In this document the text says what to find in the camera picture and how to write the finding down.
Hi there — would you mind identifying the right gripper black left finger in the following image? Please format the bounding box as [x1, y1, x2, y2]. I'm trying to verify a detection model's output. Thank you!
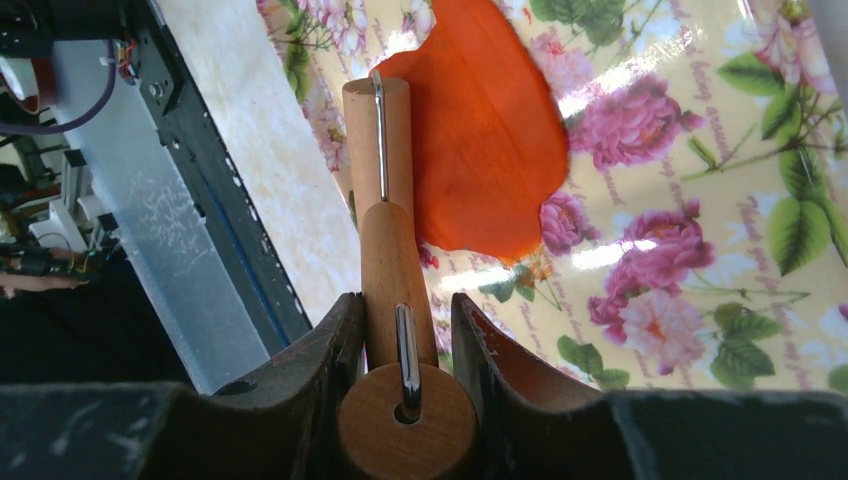
[1, 293, 364, 479]

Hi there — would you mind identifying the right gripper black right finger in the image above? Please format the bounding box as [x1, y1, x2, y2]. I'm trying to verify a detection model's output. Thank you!
[451, 293, 847, 479]

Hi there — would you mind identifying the wooden dough roller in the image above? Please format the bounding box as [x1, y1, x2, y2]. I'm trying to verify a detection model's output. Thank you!
[337, 71, 478, 479]

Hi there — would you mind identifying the floral cutting board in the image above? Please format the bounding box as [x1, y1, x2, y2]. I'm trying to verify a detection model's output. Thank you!
[256, 0, 848, 397]

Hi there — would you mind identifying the red dough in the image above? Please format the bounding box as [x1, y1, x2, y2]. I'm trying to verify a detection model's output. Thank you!
[379, 1, 569, 263]

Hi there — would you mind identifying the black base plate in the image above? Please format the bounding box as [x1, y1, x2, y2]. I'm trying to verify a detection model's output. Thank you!
[124, 1, 312, 353]

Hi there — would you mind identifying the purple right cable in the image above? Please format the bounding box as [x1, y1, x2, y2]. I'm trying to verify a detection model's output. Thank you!
[0, 39, 119, 136]

